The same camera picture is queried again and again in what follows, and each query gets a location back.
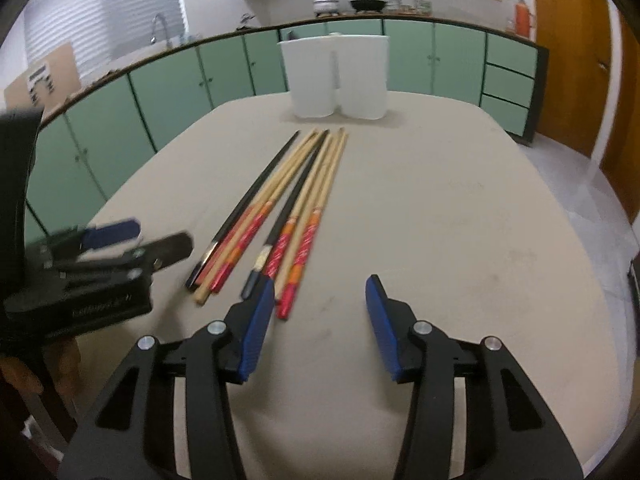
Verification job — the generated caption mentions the orange thermos flask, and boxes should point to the orange thermos flask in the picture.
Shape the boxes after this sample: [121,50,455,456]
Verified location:
[515,0,536,37]

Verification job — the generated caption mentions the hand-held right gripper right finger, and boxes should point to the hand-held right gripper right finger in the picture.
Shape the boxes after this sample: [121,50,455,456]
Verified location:
[365,274,583,480]

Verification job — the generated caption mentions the black glass-front cabinet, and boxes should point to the black glass-front cabinet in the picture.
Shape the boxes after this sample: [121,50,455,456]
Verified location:
[627,255,640,341]

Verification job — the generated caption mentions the pale wooden chopstick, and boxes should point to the pale wooden chopstick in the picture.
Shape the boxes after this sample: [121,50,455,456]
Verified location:
[194,131,322,306]

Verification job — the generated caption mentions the red patterned wooden chopstick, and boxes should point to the red patterned wooden chopstick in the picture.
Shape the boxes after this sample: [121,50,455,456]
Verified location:
[276,128,345,322]
[269,132,337,279]
[196,129,318,286]
[210,132,326,294]
[292,131,349,303]

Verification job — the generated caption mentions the wooden door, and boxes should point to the wooden door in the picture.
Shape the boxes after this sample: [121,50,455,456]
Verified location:
[531,0,621,161]
[600,10,640,221]

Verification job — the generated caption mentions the green base kitchen cabinets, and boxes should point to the green base kitchen cabinets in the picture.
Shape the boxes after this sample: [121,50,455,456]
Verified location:
[25,17,550,246]

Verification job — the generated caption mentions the white twin-cup utensil holder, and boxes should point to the white twin-cup utensil holder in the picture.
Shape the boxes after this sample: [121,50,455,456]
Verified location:
[277,34,391,121]

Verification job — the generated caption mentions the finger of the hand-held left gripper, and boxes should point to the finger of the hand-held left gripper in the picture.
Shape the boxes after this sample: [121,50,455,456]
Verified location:
[60,232,194,286]
[25,217,142,266]

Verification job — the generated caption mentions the cardboard box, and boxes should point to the cardboard box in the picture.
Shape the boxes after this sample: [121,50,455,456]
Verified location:
[4,42,82,111]

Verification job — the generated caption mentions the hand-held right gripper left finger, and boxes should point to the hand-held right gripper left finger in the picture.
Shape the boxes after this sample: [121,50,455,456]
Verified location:
[59,276,277,480]

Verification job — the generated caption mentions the person's left hand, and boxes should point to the person's left hand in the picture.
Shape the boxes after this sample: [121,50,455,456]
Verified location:
[0,332,82,411]

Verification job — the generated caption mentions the black chopstick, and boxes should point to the black chopstick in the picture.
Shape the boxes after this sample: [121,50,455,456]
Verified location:
[241,130,331,299]
[186,131,301,291]

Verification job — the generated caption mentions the chrome kitchen faucet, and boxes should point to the chrome kitchen faucet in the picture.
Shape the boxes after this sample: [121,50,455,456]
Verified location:
[151,12,171,46]

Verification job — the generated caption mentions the white window blinds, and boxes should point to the white window blinds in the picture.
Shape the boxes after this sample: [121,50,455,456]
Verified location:
[22,0,188,68]

